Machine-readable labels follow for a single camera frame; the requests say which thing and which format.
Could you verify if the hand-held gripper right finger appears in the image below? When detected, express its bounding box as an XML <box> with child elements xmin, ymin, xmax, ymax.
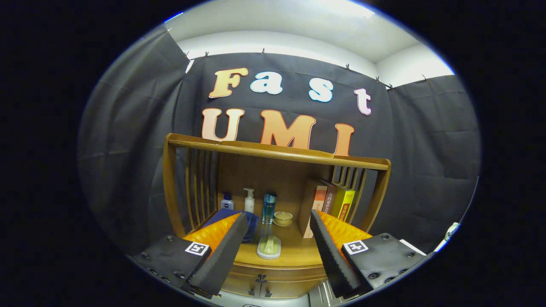
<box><xmin>309</xmin><ymin>208</ymin><xmax>428</xmax><ymax>299</ymax></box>

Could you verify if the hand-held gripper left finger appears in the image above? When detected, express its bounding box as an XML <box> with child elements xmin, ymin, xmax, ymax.
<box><xmin>131</xmin><ymin>212</ymin><xmax>250</xmax><ymax>299</ymax></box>

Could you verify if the pale green clear-wrapped pack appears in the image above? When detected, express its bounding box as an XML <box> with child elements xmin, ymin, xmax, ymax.
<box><xmin>256</xmin><ymin>235</ymin><xmax>282</xmax><ymax>260</ymax></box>

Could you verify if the wooden drawer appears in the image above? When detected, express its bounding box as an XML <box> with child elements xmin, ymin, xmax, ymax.
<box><xmin>220</xmin><ymin>264</ymin><xmax>329</xmax><ymax>298</ymax></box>

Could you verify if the wooden countertop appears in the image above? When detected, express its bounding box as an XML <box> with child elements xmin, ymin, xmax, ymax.
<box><xmin>183</xmin><ymin>217</ymin><xmax>376</xmax><ymax>269</ymax></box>

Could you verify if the wooden cabinet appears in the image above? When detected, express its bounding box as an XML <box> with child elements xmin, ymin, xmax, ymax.
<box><xmin>162</xmin><ymin>133</ymin><xmax>392</xmax><ymax>298</ymax></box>

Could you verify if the blue folded towel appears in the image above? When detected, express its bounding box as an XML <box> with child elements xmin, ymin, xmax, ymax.
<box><xmin>203</xmin><ymin>208</ymin><xmax>260</xmax><ymax>243</ymax></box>

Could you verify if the yellow book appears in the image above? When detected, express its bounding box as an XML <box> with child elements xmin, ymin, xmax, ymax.
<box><xmin>331</xmin><ymin>183</ymin><xmax>355</xmax><ymax>222</ymax></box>

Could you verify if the brown book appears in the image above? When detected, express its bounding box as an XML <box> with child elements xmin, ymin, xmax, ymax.
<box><xmin>319</xmin><ymin>179</ymin><xmax>340</xmax><ymax>216</ymax></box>

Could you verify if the white pump bottle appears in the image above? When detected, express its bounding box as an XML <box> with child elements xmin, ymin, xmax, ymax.
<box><xmin>243</xmin><ymin>188</ymin><xmax>256</xmax><ymax>214</ymax></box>

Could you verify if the beige orange book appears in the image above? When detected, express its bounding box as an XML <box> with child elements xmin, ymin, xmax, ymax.
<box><xmin>298</xmin><ymin>179</ymin><xmax>328</xmax><ymax>238</ymax></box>

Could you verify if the pale yellow lidded teacup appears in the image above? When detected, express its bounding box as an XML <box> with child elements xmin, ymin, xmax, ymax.
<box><xmin>273</xmin><ymin>211</ymin><xmax>294</xmax><ymax>227</ymax></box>

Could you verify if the blue glass bottle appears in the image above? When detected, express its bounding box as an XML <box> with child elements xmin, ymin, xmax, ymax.
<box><xmin>262</xmin><ymin>192</ymin><xmax>278</xmax><ymax>225</ymax></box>

